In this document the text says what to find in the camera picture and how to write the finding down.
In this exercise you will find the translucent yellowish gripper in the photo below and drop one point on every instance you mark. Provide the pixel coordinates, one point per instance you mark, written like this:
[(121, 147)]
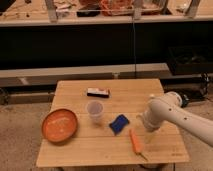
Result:
[(149, 137)]

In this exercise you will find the orange pepper with green stem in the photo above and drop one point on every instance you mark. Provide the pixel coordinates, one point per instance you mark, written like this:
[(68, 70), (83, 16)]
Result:
[(136, 145)]

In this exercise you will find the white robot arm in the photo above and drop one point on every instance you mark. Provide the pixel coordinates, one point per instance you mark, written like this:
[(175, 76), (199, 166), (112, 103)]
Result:
[(168, 107)]

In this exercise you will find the blue sponge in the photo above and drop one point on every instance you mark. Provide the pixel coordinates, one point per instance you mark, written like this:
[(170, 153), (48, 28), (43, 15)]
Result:
[(118, 124)]

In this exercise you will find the wooden table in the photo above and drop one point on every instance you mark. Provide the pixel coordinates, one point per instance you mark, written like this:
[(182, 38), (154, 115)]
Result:
[(97, 145)]

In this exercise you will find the white bottle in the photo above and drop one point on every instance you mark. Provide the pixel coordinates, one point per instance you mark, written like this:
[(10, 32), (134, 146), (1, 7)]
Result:
[(151, 96)]

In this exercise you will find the clear plastic cup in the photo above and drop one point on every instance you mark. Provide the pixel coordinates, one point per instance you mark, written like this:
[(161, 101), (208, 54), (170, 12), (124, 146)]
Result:
[(95, 111)]

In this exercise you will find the black and red box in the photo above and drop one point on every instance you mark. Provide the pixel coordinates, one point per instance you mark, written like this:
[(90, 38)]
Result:
[(96, 92)]

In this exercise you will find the black bin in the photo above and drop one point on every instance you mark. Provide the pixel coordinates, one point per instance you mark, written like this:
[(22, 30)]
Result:
[(187, 60)]

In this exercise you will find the orange bowl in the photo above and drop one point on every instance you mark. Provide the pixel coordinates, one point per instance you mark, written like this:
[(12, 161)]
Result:
[(59, 125)]

